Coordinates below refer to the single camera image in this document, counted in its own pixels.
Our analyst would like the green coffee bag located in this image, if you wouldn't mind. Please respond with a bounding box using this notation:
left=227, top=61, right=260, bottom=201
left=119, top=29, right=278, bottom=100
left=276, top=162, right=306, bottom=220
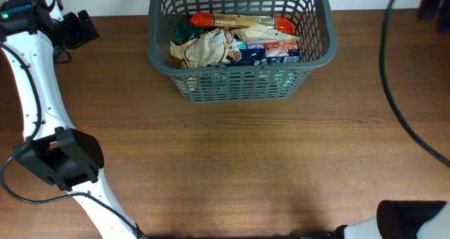
left=174, top=20, right=205, bottom=46

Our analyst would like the beige brown snack bag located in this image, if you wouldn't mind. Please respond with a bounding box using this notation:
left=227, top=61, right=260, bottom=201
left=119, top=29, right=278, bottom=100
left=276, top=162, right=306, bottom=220
left=170, top=28, right=242, bottom=69
left=232, top=23, right=300, bottom=44

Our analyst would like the red spaghetti packet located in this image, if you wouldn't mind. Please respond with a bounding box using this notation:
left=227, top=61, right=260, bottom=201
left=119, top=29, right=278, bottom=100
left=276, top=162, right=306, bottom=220
left=190, top=12, right=295, bottom=35

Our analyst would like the colourful tissue multipack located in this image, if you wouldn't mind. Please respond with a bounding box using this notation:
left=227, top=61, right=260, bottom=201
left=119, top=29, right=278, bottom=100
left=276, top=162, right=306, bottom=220
left=228, top=41, right=300, bottom=66

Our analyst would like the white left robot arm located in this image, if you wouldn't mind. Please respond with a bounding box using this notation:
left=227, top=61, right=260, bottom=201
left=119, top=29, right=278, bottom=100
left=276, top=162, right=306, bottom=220
left=1, top=0, right=144, bottom=238

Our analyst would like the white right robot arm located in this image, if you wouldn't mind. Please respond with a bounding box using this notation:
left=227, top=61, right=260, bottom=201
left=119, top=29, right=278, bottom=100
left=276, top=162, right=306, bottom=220
left=322, top=0, right=449, bottom=239

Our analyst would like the grey plastic basket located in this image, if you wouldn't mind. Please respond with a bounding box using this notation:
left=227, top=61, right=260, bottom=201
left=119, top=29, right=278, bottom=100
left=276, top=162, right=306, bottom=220
left=148, top=0, right=337, bottom=103

